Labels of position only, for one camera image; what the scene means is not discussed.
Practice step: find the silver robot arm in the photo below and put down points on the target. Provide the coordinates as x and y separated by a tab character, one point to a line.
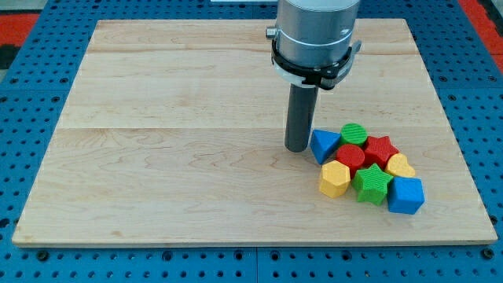
313	33

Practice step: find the blue cube block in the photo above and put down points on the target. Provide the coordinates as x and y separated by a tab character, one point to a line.
405	195

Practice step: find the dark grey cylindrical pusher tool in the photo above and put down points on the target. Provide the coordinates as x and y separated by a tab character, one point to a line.
301	106

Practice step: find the blue triangle block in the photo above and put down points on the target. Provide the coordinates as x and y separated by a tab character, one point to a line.
323	144

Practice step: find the light wooden board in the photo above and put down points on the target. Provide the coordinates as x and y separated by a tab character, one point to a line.
173	136

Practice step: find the yellow hexagon block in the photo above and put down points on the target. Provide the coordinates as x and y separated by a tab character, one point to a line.
334	179

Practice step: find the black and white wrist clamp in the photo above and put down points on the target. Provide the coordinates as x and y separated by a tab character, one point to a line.
309	77

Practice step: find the red cylinder block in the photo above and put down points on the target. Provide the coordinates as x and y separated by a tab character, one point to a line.
352	156

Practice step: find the green cylinder block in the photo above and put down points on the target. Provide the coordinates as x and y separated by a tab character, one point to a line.
354	134

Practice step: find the green star block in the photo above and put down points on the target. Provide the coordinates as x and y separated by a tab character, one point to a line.
371	184

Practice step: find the red star block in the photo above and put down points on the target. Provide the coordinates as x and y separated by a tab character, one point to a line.
378	151

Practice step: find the yellow heart block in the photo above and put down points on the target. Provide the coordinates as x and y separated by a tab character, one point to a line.
398	165

